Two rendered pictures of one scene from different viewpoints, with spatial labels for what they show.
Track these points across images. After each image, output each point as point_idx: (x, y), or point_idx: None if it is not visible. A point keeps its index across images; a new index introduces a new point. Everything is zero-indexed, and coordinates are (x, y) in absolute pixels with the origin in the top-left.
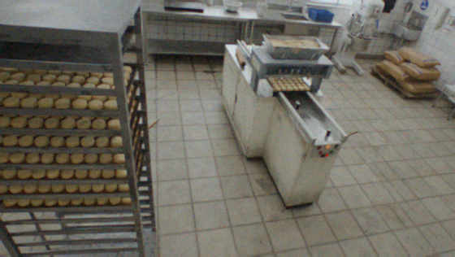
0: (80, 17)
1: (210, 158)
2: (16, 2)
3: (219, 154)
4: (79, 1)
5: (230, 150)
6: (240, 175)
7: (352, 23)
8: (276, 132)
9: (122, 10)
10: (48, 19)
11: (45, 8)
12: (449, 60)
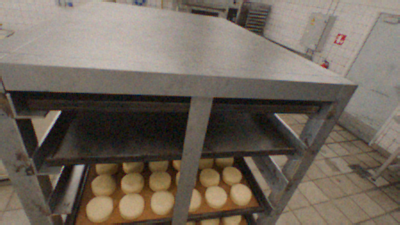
0: (204, 20)
1: (5, 214)
2: (183, 30)
3: (2, 204)
4: (145, 14)
5: (3, 193)
6: (52, 184)
7: None
8: (49, 124)
9: (167, 11)
10: (225, 26)
11: (193, 24)
12: (0, 19)
